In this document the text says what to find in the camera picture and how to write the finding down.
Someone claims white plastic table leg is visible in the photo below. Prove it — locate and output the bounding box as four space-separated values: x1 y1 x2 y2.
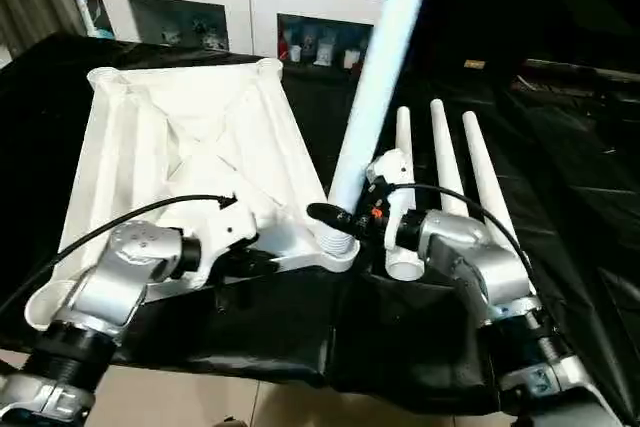
318 0 442 256
461 111 523 253
385 107 427 284
429 99 471 220

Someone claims white plastic table top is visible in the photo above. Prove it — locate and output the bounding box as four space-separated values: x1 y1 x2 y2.
22 59 361 334

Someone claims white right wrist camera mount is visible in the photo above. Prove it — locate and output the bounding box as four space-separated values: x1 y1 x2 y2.
363 148 417 250

